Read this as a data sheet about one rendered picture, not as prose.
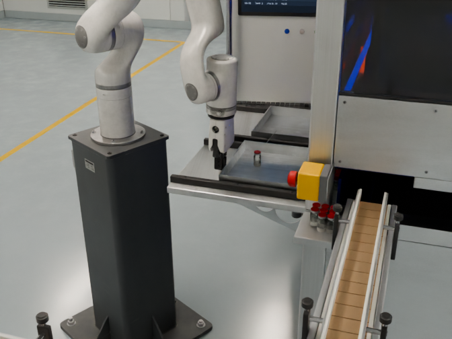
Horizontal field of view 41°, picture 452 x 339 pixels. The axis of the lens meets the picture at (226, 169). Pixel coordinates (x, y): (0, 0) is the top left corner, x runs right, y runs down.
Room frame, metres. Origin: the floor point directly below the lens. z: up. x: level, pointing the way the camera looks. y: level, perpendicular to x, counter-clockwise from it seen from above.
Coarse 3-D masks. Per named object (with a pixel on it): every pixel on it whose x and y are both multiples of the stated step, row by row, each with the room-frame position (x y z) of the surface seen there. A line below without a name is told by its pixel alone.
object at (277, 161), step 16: (256, 144) 1.74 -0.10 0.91; (272, 144) 1.73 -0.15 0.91; (240, 160) 1.68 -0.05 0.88; (272, 160) 1.67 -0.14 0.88; (288, 160) 1.67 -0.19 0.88; (304, 160) 1.67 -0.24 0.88; (224, 176) 1.51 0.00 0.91; (240, 176) 1.56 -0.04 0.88; (256, 176) 1.56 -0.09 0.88; (272, 176) 1.56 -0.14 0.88; (336, 192) 1.41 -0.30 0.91
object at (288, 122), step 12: (276, 108) 2.07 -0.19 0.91; (288, 108) 2.06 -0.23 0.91; (264, 120) 1.99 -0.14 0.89; (276, 120) 2.01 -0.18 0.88; (288, 120) 2.01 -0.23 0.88; (300, 120) 2.01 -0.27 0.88; (252, 132) 1.83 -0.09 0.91; (264, 132) 1.90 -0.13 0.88; (276, 132) 1.90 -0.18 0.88; (288, 132) 1.90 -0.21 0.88; (300, 132) 1.90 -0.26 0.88
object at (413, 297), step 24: (408, 216) 1.33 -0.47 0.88; (408, 240) 1.28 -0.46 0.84; (432, 240) 1.27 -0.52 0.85; (408, 264) 1.28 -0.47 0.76; (432, 264) 1.27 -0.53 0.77; (408, 288) 1.28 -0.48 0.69; (432, 288) 1.26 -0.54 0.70; (408, 312) 1.28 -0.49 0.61; (432, 312) 1.26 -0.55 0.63; (408, 336) 1.28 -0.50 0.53; (432, 336) 1.26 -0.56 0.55
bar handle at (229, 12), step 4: (228, 0) 2.39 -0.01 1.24; (228, 4) 2.39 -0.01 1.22; (228, 8) 2.39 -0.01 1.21; (228, 12) 2.39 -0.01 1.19; (228, 16) 2.39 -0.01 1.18; (228, 20) 2.39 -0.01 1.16; (228, 24) 2.39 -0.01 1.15; (228, 28) 2.39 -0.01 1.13; (228, 32) 2.39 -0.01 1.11; (228, 36) 2.39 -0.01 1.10; (228, 40) 2.39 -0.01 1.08; (228, 44) 2.39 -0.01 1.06; (228, 48) 2.39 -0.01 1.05; (228, 52) 2.39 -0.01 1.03
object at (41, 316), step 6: (42, 312) 0.81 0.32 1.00; (36, 318) 0.80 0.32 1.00; (42, 318) 0.80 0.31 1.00; (48, 318) 0.81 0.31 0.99; (42, 324) 0.81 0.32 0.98; (42, 330) 0.80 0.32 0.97; (48, 330) 0.80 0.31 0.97; (0, 336) 0.79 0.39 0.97; (6, 336) 0.79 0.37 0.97; (12, 336) 0.79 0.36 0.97; (42, 336) 0.80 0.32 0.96; (48, 336) 0.80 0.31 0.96
